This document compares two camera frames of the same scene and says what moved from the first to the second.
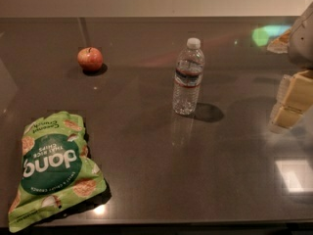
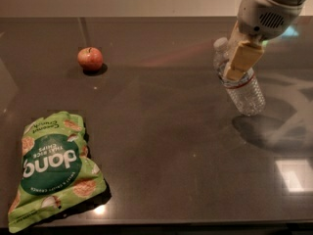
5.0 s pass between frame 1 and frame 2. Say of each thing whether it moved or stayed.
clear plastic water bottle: moved
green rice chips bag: stayed
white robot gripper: moved
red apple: stayed
